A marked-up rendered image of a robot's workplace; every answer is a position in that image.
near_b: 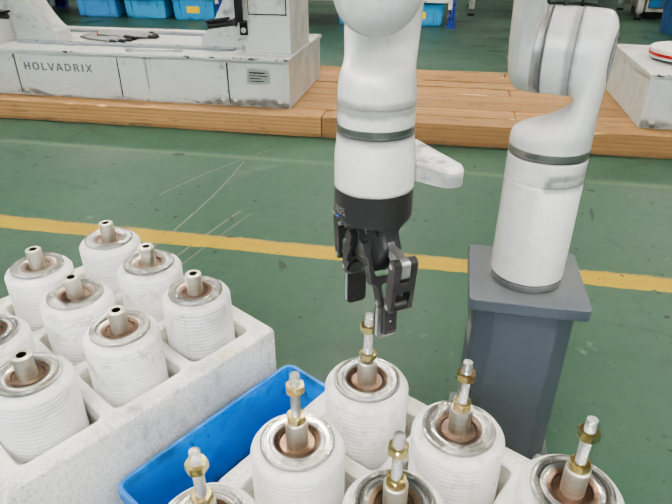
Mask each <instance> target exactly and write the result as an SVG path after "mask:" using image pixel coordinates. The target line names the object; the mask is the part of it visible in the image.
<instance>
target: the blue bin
mask: <svg viewBox="0 0 672 504"><path fill-rule="evenodd" d="M292 371H298V372H299V374H300V379H301V380H303V382H304V387H305V393H303V394H302V395H301V408H302V409H304V408H306V407H307V406H308V405H309V404H310V403H311V402H313V401H314V400H315V399H316V398H317V397H319V396H320V395H321V394H322V393H323V392H324V391H325V383H323V382H321V381H320V380H318V379H316V378H315V377H313V376H311V375H310V374H308V373H306V372H305V371H303V370H301V369H300V368H298V367H296V366H294V365H285V366H283V367H281V368H280V369H278V370H277V371H275V372H274V373H273V374H271V375H270V376H268V377H267V378H266V379H264V380H263V381H261V382H260V383H258V384H257V385H256V386H254V387H253V388H251V389H250V390H248V391H247V392H246V393H244V394H243V395H241V396H240V397H238V398H237V399H236V400H234V401H233V402H231V403H230V404H228V405H227V406H226V407H224V408H223V409H221V410H220V411H219V412H217V413H216V414H214V415H213V416H211V417H210V418H209V419H207V420H206V421H204V422H203V423H201V424H200V425H199V426H197V427H196V428H194V429H193V430H191V431H190V432H189V433H187V434H186V435H184V436H183V437H182V438H180V439H179V440H177V441H176V442H174V443H173V444H172V445H170V446H169V447H167V448H166V449H164V450H163V451H162V452H160V453H159V454H157V455H156V456H154V457H153V458H152V459H150V460H149V461H147V462H146V463H145V464H143V465H142V466H140V467H139V468H137V469H136V470H135V471H133V472H132V473H130V474H129V475H127V476H126V477H125V478H124V479H123V480H122V481H120V483H119V485H118V492H119V496H120V498H121V500H122V501H123V502H124V503H125V504H169V503H170V502H171V501H172V500H173V499H174V498H175V497H176V496H178V495H179V494H181V493H182V492H184V491H186V490H188V489H190V488H192V487H194V484H193V479H192V478H190V477H189V475H188V474H187V473H186V471H185V468H184V463H185V461H186V460H187V459H188V457H189V456H188V451H189V449H190V448H192V447H199V448H200V450H201V454H203V455H204V456H205V457H206V458H207V460H208V461H209V468H208V470H207V471H206V473H205V474H204V475H205V481H206V483H218V482H219V481H220V479H221V478H222V477H224V476H225V475H226V474H227V473H228V472H230V471H231V470H232V469H233V468H234V467H235V466H237V465H238V464H239V463H240V462H241V461H243V460H244V459H245V458H246V457H247V456H249V455H250V449H251V444H252V441H253V439H254V437H255V435H256V434H257V432H258V431H259V430H260V429H261V428H262V427H263V426H264V425H265V424H266V423H267V422H269V421H270V420H272V419H274V418H275V417H278V416H280V415H283V414H287V412H288V411H289V410H290V409H291V403H290V396H288V395H287V393H286V387H285V382H287V381H288V380H289V373H290V372H292Z"/></svg>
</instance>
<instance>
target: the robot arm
mask: <svg viewBox="0 0 672 504"><path fill-rule="evenodd" d="M333 1H334V5H335V8H336V11H337V13H338V15H339V16H340V18H341V20H342V21H343V22H344V61H343V65H342V68H341V71H340V74H339V79H338V87H337V136H336V144H335V151H334V208H333V218H334V238H335V254H336V256H337V258H342V259H343V260H342V267H343V269H344V271H346V272H345V298H346V300H347V301H348V302H349V303H352V302H356V301H360V300H363V299H364V298H365V293H366V280H367V283H368V285H371V286H372V287H373V292H374V298H375V304H376V305H375V315H374V333H375V335H376V336H377V337H378V338H381V337H385V336H388V335H392V334H393V333H395V331H396V324H397V322H396V321H397V311H400V310H404V309H407V308H411V307H412V302H413V296H414V290H415V283H416V277H417V271H418V259H417V257H416V256H415V255H412V256H408V257H406V256H405V255H404V254H403V253H402V252H401V242H400V236H399V230H400V228H401V227H402V226H403V224H404V223H405V222H407V221H408V220H409V218H410V217H411V214H412V206H413V192H414V181H417V182H422V183H425V184H429V185H433V186H437V187H441V188H447V189H451V188H457V187H460V186H462V183H463V175H464V168H463V167H462V165H461V164H460V163H458V162H456V161H455V160H453V159H451V158H449V157H447V156H446V155H444V154H442V153H440V152H439V151H437V150H435V149H433V148H432V147H430V146H428V145H426V144H425V143H423V142H421V141H419V140H417V139H415V123H416V108H417V73H416V63H417V55H418V48H419V40H420V31H421V23H422V14H423V5H424V0H333ZM619 29H620V25H619V18H618V15H617V13H616V12H615V11H614V10H612V9H609V8H601V7H583V6H563V5H556V6H555V5H549V4H548V3H547V1H546V0H514V4H513V12H512V21H511V30H510V36H509V49H508V55H507V61H508V64H507V68H508V75H509V79H510V82H511V84H512V85H513V87H515V88H516V89H519V90H522V91H526V92H532V93H541V94H551V95H560V96H570V97H571V98H572V102H571V103H570V104H569V105H567V106H566V107H564V108H562V109H560V110H558V111H556V112H553V113H550V114H546V115H542V116H537V117H533V118H528V119H525V120H522V121H520V122H518V123H517V124H515V125H514V126H513V128H512V130H511V132H510V137H509V144H508V152H507V158H506V165H505V172H504V179H503V185H502V192H501V198H500V205H499V211H498V218H497V224H496V231H495V238H494V244H493V250H492V256H491V263H490V275H491V277H492V278H493V279H494V280H495V281H496V282H497V283H499V284H500V285H502V286H504V287H505V288H508V289H511V290H513V291H517V292H522V293H528V294H541V293H547V292H551V291H553V290H555V289H557V288H558V287H559V286H560V284H561V281H562V277H563V272H564V268H565V264H566V259H567V255H568V251H569V247H570V242H571V238H572V233H573V229H574V224H575V220H576V215H577V211H578V206H579V202H580V197H581V193H582V189H583V184H584V179H585V175H586V170H587V166H588V161H589V157H590V152H591V147H592V142H593V137H594V132H595V127H596V122H597V118H598V113H599V109H600V106H601V102H602V99H603V95H604V92H605V88H606V85H607V81H608V78H609V76H610V73H611V67H612V64H613V60H614V56H615V52H616V49H617V44H618V40H619V35H620V32H619ZM345 237H346V240H345V243H344V246H343V238H345ZM362 267H364V268H362ZM388 267H389V268H388ZM383 269H386V272H387V274H383V275H379V276H376V275H375V271H379V270H383ZM385 283H387V285H386V293H385V295H384V296H383V291H382V285H383V284H385ZM401 293H403V296H402V295H401Z"/></svg>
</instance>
